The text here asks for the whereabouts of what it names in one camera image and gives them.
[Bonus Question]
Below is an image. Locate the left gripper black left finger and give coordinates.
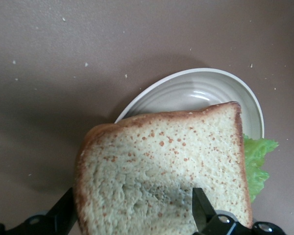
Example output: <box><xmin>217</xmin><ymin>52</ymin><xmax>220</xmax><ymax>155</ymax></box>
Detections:
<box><xmin>0</xmin><ymin>187</ymin><xmax>77</xmax><ymax>235</ymax></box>

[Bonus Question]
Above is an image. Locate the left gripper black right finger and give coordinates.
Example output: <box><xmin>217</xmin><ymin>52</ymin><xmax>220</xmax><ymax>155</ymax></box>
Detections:
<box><xmin>191</xmin><ymin>188</ymin><xmax>285</xmax><ymax>235</ymax></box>

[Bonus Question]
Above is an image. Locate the green lettuce leaf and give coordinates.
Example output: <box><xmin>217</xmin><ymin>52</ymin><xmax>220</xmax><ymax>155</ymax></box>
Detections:
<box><xmin>242</xmin><ymin>133</ymin><xmax>279</xmax><ymax>204</ymax></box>

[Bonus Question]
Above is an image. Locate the brown bread slice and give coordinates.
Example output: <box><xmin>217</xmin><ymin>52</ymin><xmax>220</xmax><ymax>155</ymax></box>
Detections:
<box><xmin>72</xmin><ymin>100</ymin><xmax>252</xmax><ymax>235</ymax></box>

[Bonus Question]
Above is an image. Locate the beige plate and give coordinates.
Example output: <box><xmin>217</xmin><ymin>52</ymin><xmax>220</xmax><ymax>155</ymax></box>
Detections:
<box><xmin>114</xmin><ymin>68</ymin><xmax>266</xmax><ymax>141</ymax></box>

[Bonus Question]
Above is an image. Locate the brown table cover mat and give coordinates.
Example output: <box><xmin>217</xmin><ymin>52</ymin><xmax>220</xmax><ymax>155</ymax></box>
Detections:
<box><xmin>0</xmin><ymin>0</ymin><xmax>294</xmax><ymax>235</ymax></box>

